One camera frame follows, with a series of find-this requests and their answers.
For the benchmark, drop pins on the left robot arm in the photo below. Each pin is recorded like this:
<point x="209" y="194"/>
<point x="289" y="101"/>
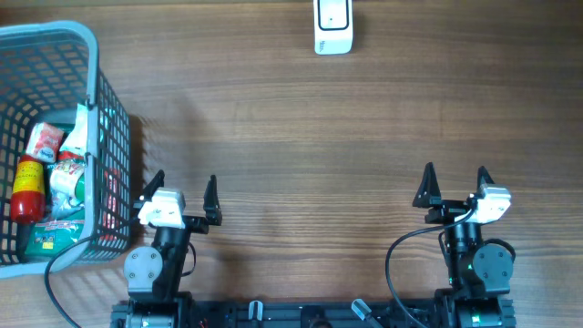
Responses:
<point x="154" y="272"/>

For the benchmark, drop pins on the white barcode scanner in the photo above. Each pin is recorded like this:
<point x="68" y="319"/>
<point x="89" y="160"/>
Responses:
<point x="333" y="27"/>

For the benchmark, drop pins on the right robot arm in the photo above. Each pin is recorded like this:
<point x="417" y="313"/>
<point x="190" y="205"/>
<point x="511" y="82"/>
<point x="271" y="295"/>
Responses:
<point x="479" y="270"/>

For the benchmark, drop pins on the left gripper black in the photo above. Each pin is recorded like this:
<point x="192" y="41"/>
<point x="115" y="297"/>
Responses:
<point x="200" y="225"/>

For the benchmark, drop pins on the grey plastic shopping basket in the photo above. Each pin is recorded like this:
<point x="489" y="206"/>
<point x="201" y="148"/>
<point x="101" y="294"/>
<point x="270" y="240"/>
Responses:
<point x="47" y="71"/>

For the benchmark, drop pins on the red white snack packet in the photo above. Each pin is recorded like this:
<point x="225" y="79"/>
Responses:
<point x="44" y="142"/>

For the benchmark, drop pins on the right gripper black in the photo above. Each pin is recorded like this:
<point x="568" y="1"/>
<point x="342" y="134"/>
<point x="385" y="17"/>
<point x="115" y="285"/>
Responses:
<point x="428" y="196"/>

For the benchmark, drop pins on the green 3M gloves package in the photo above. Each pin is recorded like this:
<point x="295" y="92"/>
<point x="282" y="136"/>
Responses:
<point x="62" y="227"/>

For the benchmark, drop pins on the red sauce bottle green cap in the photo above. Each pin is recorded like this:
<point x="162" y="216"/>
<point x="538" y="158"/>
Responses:
<point x="28" y="200"/>

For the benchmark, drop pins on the green lid jar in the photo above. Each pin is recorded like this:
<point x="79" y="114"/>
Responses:
<point x="68" y="177"/>

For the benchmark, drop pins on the mint green white pouch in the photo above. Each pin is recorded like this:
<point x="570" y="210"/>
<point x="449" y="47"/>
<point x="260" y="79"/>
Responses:
<point x="75" y="144"/>

